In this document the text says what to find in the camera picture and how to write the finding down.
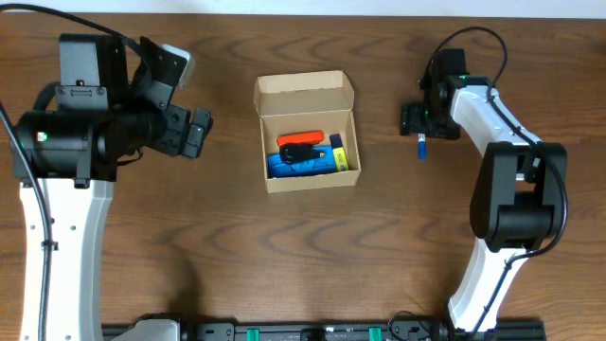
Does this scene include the brown cardboard box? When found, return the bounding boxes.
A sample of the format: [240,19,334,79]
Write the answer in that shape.
[254,70,362,193]

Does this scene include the red stapler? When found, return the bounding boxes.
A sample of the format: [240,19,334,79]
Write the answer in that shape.
[276,130,324,147]

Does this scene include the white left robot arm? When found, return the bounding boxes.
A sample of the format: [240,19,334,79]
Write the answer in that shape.
[10,34,212,340]

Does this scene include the blue plastic block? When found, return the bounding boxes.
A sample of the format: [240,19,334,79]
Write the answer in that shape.
[267,146,337,178]

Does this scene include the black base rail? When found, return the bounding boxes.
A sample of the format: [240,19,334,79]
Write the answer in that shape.
[101,312,546,341]

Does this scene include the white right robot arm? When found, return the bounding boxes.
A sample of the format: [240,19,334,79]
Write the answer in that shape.
[401,48,567,340]

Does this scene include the black correction tape dispenser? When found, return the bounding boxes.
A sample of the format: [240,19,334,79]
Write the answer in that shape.
[279,143,325,164]

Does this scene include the yellow highlighter pen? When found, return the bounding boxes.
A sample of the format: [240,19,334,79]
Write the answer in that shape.
[330,134,349,171]

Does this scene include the blue whiteboard marker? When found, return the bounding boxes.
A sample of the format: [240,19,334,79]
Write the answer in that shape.
[418,134,427,160]

